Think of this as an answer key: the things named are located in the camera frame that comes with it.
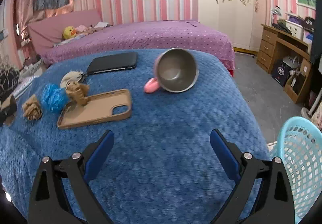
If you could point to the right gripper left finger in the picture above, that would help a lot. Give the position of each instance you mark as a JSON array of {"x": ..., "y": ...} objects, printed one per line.
[{"x": 48, "y": 202}]

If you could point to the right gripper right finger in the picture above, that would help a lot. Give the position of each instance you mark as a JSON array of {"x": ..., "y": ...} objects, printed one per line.
[{"x": 274, "y": 201}]

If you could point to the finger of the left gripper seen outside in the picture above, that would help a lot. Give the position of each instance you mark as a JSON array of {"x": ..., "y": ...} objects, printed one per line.
[{"x": 7, "y": 114}]

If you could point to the blue plastic bag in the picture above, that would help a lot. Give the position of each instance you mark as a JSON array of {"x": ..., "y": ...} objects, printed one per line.
[{"x": 53, "y": 98}]

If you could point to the small brown paper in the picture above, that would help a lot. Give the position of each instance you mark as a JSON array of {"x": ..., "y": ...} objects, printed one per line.
[{"x": 77, "y": 92}]

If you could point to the beige cloth pouch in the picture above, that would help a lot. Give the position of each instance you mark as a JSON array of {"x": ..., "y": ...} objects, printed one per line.
[{"x": 72, "y": 76}]

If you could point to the brown cardboard piece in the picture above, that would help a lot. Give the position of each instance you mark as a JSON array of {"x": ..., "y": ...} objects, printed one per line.
[{"x": 6, "y": 103}]

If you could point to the light blue trash basket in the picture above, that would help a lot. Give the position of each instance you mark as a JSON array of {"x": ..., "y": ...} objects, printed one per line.
[{"x": 299, "y": 147}]

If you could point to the black white patterned bag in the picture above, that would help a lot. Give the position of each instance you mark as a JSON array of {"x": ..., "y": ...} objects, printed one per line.
[{"x": 9, "y": 81}]

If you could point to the pink sofa headboard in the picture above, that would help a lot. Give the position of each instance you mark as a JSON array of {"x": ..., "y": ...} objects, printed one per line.
[{"x": 47, "y": 32}]

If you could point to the yellow duck plush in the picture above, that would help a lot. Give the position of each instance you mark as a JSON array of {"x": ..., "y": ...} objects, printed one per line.
[{"x": 69, "y": 33}]

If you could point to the tan phone case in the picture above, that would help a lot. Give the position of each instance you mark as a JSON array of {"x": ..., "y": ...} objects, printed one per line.
[{"x": 101, "y": 108}]

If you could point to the black phone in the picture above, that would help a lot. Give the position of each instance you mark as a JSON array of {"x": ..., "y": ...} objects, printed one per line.
[{"x": 120, "y": 61}]

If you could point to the black box under desk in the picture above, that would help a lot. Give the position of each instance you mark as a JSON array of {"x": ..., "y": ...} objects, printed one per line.
[{"x": 280, "y": 72}]

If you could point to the wooden desk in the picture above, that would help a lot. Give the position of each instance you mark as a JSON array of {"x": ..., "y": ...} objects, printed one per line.
[{"x": 276, "y": 46}]

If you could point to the blue quilted blanket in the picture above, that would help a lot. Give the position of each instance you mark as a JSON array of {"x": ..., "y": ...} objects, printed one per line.
[{"x": 162, "y": 168}]

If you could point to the pink steel mug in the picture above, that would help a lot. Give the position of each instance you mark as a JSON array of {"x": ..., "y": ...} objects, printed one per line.
[{"x": 175, "y": 70}]

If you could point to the white storage box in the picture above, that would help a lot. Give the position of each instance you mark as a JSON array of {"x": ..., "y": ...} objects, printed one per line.
[{"x": 296, "y": 29}]

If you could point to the purple dotted bed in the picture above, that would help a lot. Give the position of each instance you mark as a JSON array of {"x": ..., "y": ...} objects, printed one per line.
[{"x": 190, "y": 35}]

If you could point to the white wardrobe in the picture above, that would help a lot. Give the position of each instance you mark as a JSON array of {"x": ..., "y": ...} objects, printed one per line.
[{"x": 240, "y": 20}]

